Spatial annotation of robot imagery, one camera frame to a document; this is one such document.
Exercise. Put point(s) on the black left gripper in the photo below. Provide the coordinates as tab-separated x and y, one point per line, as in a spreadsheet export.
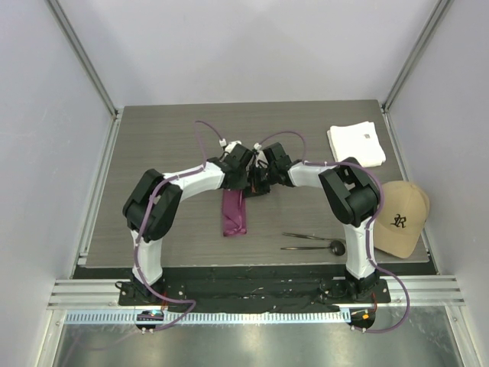
242	185

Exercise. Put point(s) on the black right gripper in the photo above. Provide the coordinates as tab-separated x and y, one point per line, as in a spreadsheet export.
255	189

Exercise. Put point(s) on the magenta cloth napkin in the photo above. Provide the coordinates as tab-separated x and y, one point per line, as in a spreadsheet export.
234	219

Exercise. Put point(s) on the dark metal fork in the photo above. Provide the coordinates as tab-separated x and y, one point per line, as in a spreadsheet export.
312	237

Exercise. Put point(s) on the dark metal spoon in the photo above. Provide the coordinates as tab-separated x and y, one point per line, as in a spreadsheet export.
336	247

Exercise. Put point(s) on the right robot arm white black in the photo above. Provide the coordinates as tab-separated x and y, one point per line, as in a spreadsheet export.
354	197

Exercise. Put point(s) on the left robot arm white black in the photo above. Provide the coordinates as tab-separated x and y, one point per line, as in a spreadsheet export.
151	210

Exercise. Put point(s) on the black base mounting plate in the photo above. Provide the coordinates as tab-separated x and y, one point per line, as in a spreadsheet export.
261	288

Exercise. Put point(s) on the white folded towel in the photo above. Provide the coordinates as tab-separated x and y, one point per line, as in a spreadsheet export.
359	141

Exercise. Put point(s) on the tan baseball cap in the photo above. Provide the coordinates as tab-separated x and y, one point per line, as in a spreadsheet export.
399	225

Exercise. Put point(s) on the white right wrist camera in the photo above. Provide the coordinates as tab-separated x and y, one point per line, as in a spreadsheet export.
259	159

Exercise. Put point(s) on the aluminium front rail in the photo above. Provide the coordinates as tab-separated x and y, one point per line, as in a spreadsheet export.
424	291

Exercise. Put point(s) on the slotted cable duct strip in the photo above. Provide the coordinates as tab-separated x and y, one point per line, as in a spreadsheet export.
148	317

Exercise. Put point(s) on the aluminium frame post left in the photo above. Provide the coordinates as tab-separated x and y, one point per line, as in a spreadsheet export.
75	43

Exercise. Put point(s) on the aluminium frame post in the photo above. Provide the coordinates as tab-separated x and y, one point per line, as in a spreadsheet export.
428	31
75	43

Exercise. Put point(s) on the aluminium frame post right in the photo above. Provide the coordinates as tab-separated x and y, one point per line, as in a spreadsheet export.
428	31

